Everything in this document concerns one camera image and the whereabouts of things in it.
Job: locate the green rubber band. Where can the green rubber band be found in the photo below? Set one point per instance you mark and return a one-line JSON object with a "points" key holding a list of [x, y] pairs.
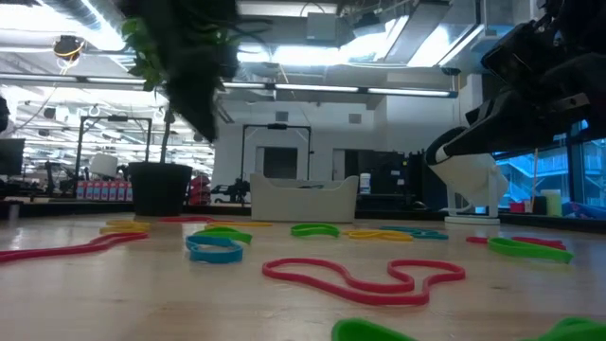
{"points": [[308, 233], [237, 236], [535, 250], [364, 331]]}

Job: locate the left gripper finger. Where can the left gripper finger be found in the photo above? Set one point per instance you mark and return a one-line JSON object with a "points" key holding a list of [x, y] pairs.
{"points": [[194, 118], [208, 120]]}

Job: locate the dark screen panel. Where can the dark screen panel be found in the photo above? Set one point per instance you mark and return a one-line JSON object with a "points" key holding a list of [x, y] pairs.
{"points": [[280, 163]]}

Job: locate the black lab robot arm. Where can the black lab robot arm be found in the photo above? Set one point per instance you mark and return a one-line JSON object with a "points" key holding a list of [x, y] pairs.
{"points": [[49, 175], [237, 189]]}

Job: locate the blue rubber band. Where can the blue rubber band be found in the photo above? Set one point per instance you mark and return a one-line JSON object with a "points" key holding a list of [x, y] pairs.
{"points": [[215, 257]]}

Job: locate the white lamp shade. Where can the white lamp shade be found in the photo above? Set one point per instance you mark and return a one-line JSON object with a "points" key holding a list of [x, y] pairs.
{"points": [[103, 166]]}

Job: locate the round ceiling device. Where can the round ceiling device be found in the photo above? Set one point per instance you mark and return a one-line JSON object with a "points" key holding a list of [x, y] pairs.
{"points": [[68, 47]]}

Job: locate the grey ceiling box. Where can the grey ceiling box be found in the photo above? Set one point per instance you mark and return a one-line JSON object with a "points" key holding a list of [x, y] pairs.
{"points": [[322, 26]]}

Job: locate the yellow rubber band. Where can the yellow rubber band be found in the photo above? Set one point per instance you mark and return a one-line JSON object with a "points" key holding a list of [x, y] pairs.
{"points": [[251, 224], [123, 229], [379, 236]]}

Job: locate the red rubber band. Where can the red rubber band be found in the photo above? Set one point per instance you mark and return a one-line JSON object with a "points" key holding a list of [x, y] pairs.
{"points": [[544, 243], [71, 248], [379, 300], [189, 219]]}

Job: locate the white canister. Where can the white canister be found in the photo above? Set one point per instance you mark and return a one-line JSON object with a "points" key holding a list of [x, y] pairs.
{"points": [[365, 184]]}

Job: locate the blue cloth bundle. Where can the blue cloth bundle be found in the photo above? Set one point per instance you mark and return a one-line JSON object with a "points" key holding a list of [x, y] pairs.
{"points": [[587, 210]]}

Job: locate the long ceiling light bar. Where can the long ceiling light bar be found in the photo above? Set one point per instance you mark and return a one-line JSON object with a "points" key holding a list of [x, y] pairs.
{"points": [[407, 91]]}

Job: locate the red container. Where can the red container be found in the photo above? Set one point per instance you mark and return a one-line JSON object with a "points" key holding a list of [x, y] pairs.
{"points": [[517, 207]]}

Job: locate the black equipment cabinet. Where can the black equipment cabinet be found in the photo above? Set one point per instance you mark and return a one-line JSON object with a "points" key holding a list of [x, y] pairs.
{"points": [[388, 175]]}

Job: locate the pale grey plastic bin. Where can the pale grey plastic bin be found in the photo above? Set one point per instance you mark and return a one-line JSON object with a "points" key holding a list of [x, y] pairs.
{"points": [[303, 203]]}

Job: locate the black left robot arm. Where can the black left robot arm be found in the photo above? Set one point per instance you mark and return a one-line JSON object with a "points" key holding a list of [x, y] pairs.
{"points": [[189, 19]]}

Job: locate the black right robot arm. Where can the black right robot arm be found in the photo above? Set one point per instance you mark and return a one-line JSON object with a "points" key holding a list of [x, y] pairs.
{"points": [[582, 19]]}

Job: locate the black monitor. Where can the black monitor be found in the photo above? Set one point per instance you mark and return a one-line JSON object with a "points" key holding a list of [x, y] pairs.
{"points": [[12, 156]]}

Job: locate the green plant in black pot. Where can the green plant in black pot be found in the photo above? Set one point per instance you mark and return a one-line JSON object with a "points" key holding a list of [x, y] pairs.
{"points": [[158, 189]]}

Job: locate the pink product boxes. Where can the pink product boxes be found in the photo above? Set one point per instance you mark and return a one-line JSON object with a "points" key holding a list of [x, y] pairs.
{"points": [[104, 191]]}

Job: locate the teal rubber band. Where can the teal rubber band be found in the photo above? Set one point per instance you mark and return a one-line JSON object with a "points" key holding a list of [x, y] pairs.
{"points": [[433, 235]]}

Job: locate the red equipment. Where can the red equipment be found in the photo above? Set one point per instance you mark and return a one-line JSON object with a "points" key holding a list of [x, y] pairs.
{"points": [[200, 189]]}

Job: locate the pale green cylinder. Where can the pale green cylinder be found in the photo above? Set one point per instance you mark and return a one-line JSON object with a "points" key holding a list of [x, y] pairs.
{"points": [[551, 203]]}

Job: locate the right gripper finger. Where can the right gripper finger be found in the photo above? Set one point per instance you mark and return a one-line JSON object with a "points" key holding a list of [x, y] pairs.
{"points": [[521, 109], [521, 135]]}

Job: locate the white cylindrical lamp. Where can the white cylindrical lamp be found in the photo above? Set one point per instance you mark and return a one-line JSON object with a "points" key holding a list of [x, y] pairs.
{"points": [[468, 180]]}

